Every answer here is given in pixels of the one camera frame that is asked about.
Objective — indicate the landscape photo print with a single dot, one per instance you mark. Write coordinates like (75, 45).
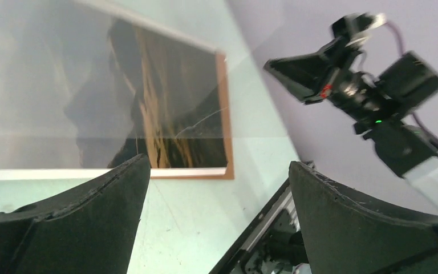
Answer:
(87, 85)

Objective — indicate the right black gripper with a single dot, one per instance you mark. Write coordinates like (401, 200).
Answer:
(311, 78)

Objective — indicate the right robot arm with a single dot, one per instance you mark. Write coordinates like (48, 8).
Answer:
(410, 152)

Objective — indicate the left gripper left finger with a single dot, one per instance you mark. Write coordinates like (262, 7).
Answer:
(90, 228)

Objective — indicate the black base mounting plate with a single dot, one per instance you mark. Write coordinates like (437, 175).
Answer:
(271, 243)

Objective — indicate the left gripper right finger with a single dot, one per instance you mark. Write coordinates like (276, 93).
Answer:
(347, 231)

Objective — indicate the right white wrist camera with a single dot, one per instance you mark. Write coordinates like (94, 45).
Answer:
(354, 28)

